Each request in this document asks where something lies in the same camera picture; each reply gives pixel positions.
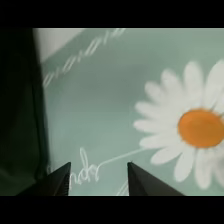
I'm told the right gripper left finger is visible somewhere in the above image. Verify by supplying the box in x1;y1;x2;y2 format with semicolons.
20;161;72;197

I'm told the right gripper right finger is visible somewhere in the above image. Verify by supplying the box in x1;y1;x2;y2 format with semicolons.
127;161;185;197

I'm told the black garment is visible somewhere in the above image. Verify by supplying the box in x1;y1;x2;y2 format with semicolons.
0;27;52;197

